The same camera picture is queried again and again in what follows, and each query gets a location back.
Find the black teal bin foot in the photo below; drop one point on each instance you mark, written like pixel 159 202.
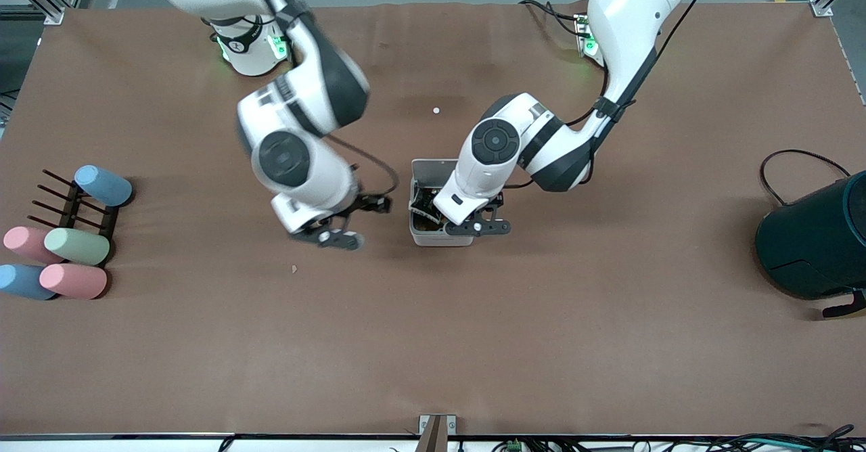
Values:
pixel 842 310

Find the blue plastic cup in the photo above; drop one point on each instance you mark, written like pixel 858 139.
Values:
pixel 20 281

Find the mixed trash heap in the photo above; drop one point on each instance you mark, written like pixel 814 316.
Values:
pixel 425 203

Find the green-lit left base connector plate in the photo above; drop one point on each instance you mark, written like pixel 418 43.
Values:
pixel 587 46

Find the blue cup with dark rim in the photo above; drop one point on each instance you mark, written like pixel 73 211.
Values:
pixel 105 186

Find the black cup drying rack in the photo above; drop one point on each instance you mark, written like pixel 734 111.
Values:
pixel 71 212

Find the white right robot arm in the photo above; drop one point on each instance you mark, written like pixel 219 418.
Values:
pixel 304 168

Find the green-lit base connector plate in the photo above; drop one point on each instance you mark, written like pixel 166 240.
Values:
pixel 587 46
pixel 277 47

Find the green-lit right base connector plate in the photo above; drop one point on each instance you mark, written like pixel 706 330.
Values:
pixel 277 47

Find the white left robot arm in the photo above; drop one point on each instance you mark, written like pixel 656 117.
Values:
pixel 473 181

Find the small white trash bin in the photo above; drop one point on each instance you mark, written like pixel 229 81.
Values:
pixel 433 239

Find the large dark teal bin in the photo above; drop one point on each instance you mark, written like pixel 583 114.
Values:
pixel 812 242

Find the brown table cover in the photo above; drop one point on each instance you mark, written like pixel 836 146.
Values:
pixel 433 344

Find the green plastic cup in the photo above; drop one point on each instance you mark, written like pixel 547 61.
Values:
pixel 78 246

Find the pink plastic cup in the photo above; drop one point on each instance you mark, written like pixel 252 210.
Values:
pixel 73 281
pixel 24 241

